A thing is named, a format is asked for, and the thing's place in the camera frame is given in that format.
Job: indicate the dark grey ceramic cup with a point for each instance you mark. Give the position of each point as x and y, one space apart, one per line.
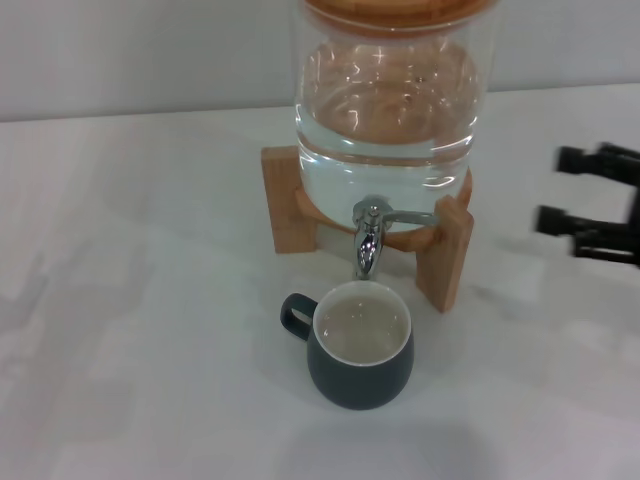
360 370

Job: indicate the clear glass water dispenser jar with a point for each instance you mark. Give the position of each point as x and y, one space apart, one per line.
385 130

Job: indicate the chrome faucet with lever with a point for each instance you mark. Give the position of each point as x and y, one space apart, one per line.
366 250

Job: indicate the wooden dispenser lid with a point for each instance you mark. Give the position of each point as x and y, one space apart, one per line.
395 15

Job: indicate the wooden dispenser stand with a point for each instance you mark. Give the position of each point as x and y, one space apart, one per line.
282 200

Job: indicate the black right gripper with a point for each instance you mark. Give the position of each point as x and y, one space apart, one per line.
635 225

